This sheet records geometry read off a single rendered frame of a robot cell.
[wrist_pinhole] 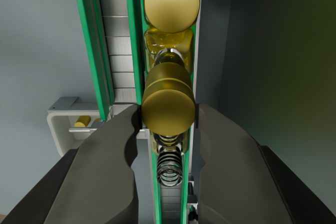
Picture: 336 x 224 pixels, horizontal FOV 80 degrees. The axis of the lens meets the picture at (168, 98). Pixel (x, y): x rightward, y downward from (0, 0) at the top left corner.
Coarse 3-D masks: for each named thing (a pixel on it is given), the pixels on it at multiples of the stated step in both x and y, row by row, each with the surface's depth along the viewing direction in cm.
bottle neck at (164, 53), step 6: (168, 48) 20; (162, 54) 19; (168, 54) 18; (174, 54) 18; (180, 54) 20; (156, 60) 18; (162, 60) 17; (168, 60) 17; (174, 60) 17; (180, 60) 18
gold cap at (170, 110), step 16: (160, 64) 15; (176, 64) 15; (160, 80) 12; (176, 80) 12; (144, 96) 12; (160, 96) 11; (176, 96) 11; (192, 96) 12; (144, 112) 12; (160, 112) 12; (176, 112) 12; (192, 112) 12; (160, 128) 12; (176, 128) 12
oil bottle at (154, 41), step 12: (144, 36) 22; (156, 36) 21; (168, 36) 20; (180, 36) 20; (192, 36) 21; (144, 48) 21; (156, 48) 20; (180, 48) 20; (192, 48) 21; (192, 60) 22
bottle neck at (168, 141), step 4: (156, 136) 19; (160, 136) 20; (164, 136) 21; (168, 136) 21; (172, 136) 21; (176, 136) 20; (180, 136) 19; (156, 140) 20; (160, 140) 20; (164, 140) 20; (168, 140) 20; (172, 140) 20; (176, 140) 20; (180, 140) 20; (160, 144) 20; (164, 144) 20; (168, 144) 20; (172, 144) 20; (176, 144) 20
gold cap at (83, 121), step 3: (81, 117) 61; (84, 117) 61; (87, 117) 62; (78, 120) 59; (81, 120) 59; (84, 120) 60; (87, 120) 61; (90, 120) 64; (75, 123) 59; (78, 123) 59; (81, 123) 59; (84, 123) 59; (87, 123) 61; (75, 126) 59; (78, 126) 59; (81, 126) 59; (84, 126) 59
